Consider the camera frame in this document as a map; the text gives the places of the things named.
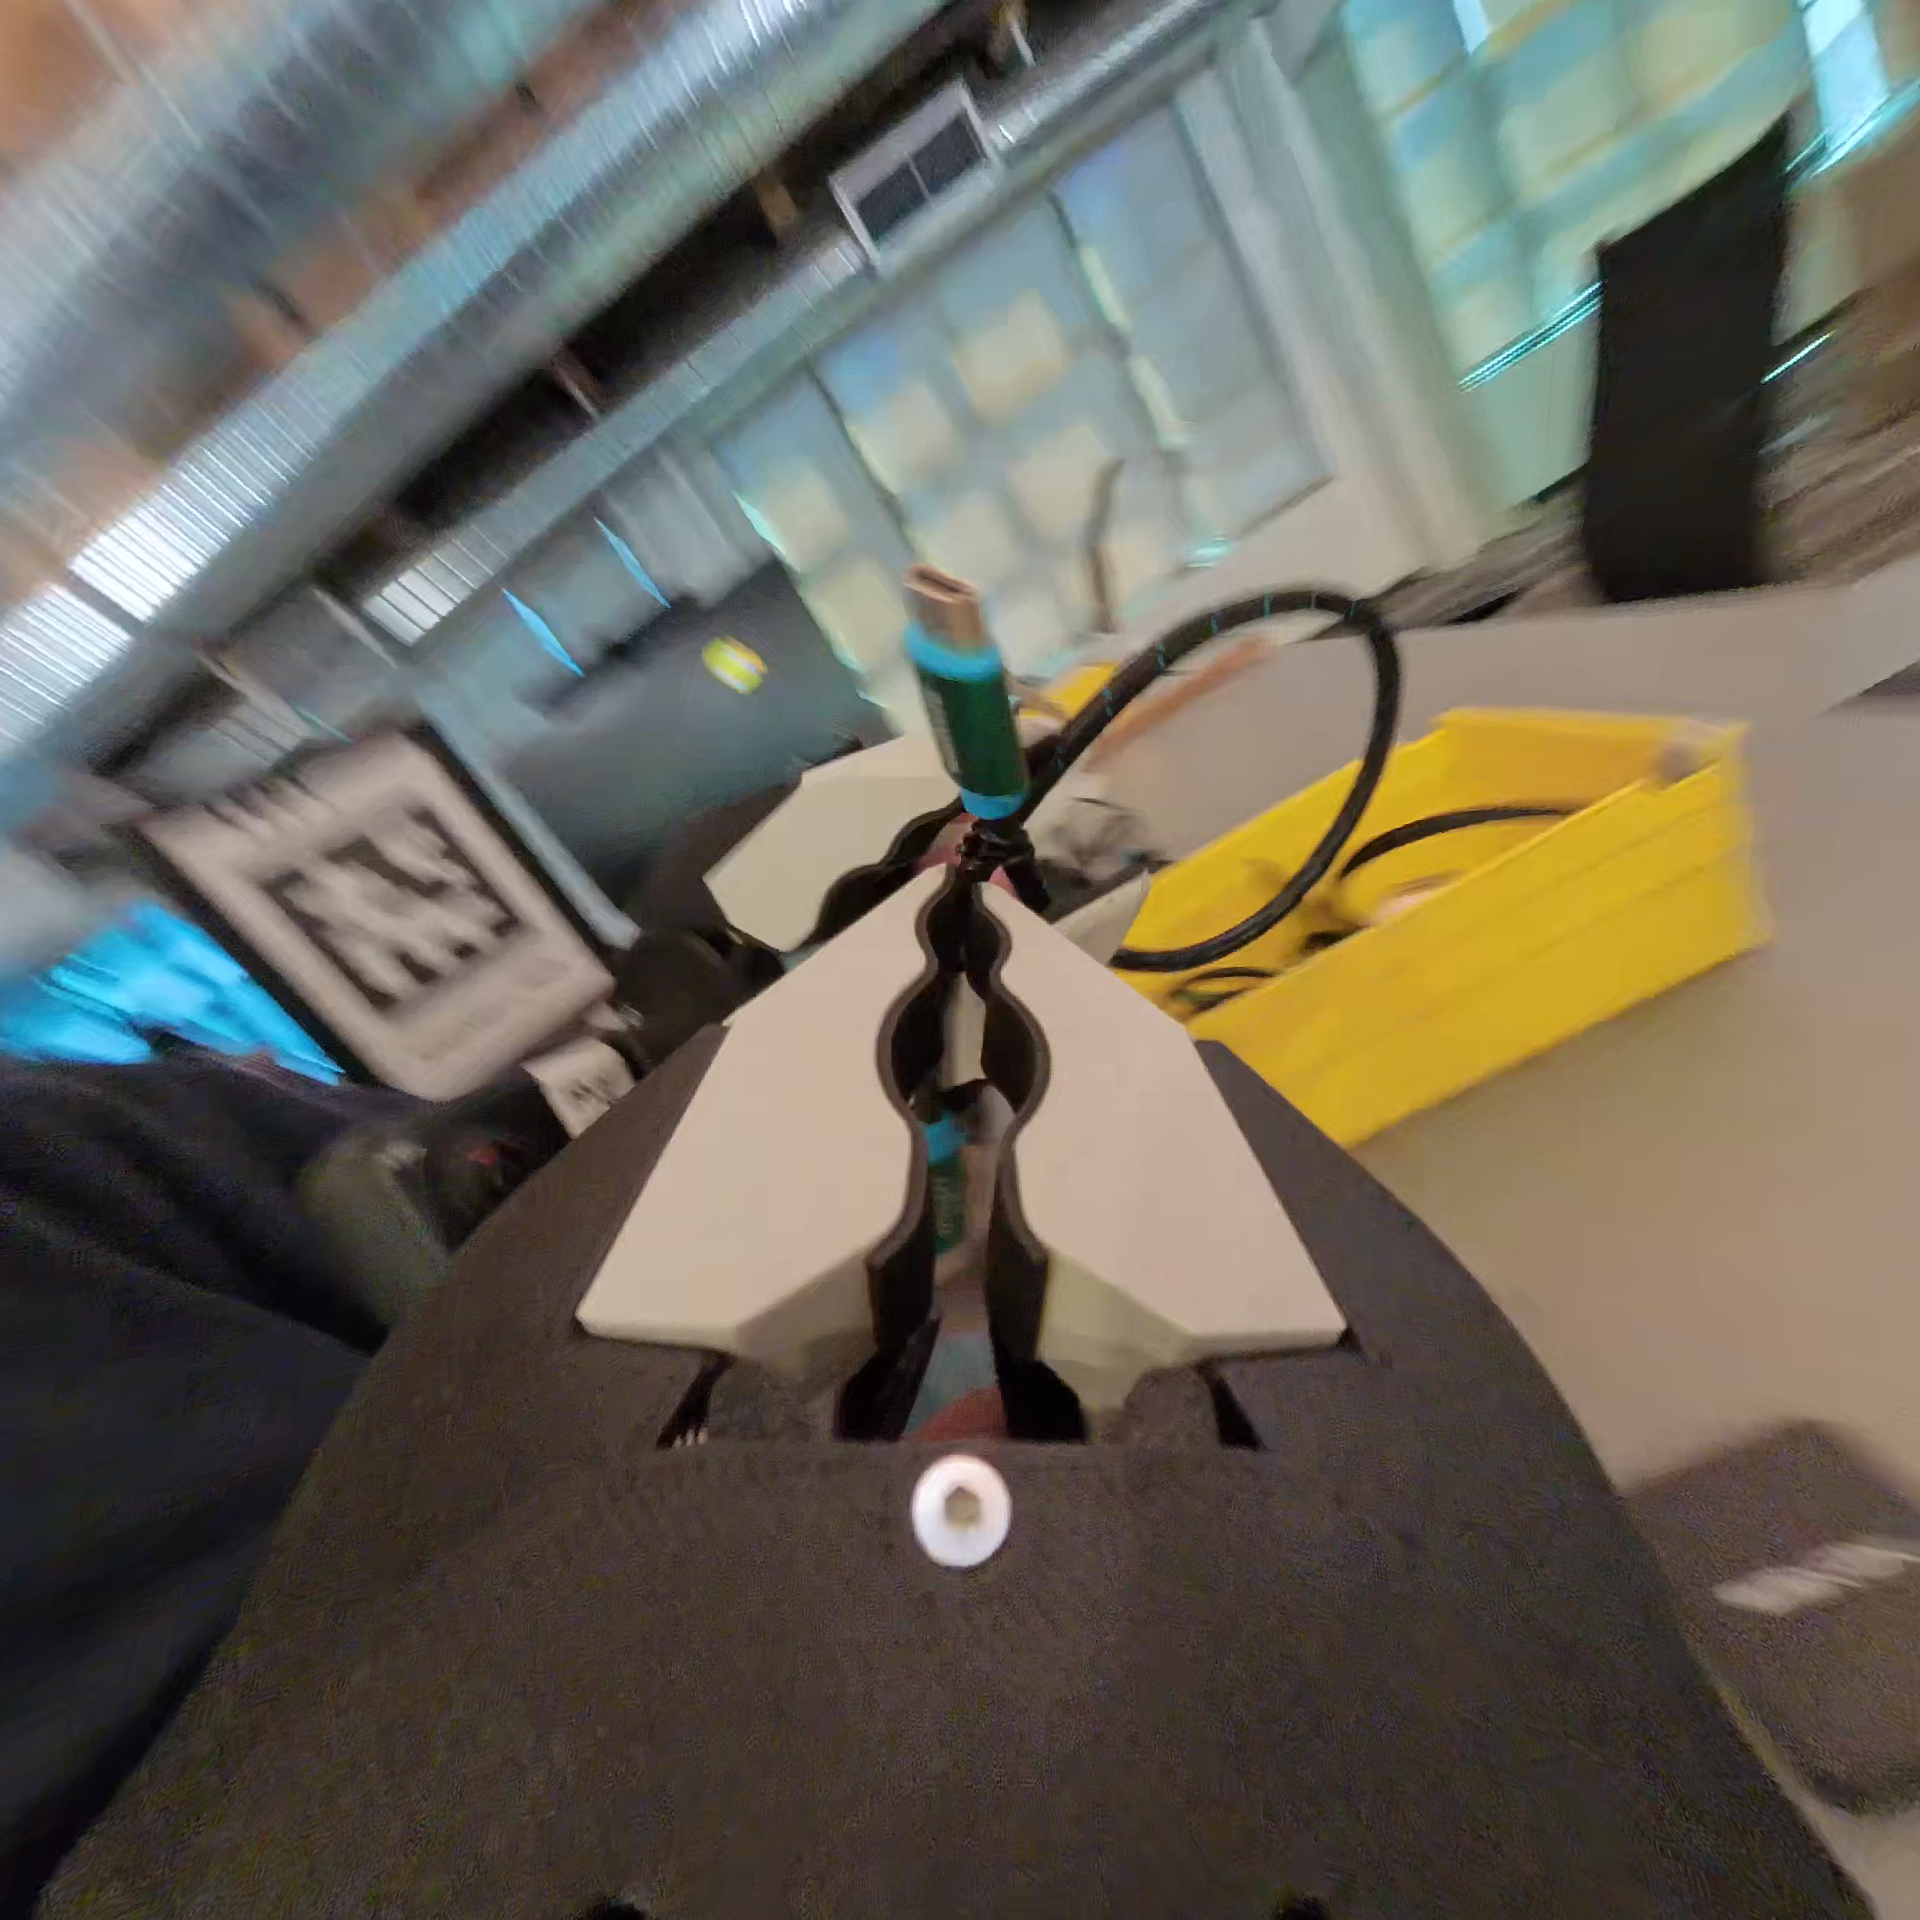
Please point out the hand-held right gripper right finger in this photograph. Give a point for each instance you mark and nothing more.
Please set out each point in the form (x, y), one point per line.
(1156, 1183)

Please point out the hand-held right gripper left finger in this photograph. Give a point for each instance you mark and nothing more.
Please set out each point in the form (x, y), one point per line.
(766, 1175)

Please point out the dark adapter hub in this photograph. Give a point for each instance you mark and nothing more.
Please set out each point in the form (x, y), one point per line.
(1769, 1653)

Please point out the white air vent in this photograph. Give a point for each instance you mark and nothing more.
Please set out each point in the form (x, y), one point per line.
(914, 168)

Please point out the black high-back office chair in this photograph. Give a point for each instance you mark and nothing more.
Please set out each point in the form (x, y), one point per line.
(1678, 377)

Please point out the yellow plastic bin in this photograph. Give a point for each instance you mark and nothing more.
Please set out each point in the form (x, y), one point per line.
(1500, 987)

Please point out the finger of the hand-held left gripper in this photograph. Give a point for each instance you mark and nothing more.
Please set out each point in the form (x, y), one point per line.
(824, 840)
(1107, 921)

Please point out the large black screen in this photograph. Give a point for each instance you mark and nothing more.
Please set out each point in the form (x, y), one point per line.
(649, 754)

